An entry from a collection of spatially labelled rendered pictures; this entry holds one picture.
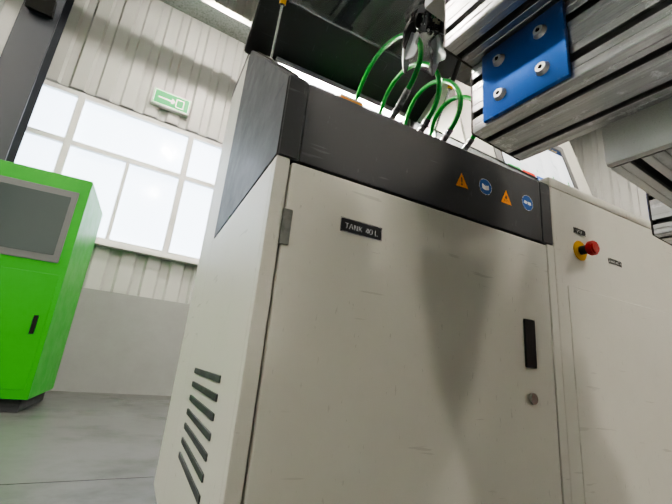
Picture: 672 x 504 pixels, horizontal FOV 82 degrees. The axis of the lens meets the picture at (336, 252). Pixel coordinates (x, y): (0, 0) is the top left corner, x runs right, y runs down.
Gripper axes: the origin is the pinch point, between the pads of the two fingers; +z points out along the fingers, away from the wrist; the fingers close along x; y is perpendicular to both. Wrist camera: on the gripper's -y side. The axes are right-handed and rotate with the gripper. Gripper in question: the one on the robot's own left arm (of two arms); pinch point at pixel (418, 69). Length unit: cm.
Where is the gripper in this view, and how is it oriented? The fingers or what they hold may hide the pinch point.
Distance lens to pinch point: 112.5
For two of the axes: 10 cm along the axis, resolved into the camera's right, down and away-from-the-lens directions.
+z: -0.9, 8.7, 4.8
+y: 2.7, 4.8, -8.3
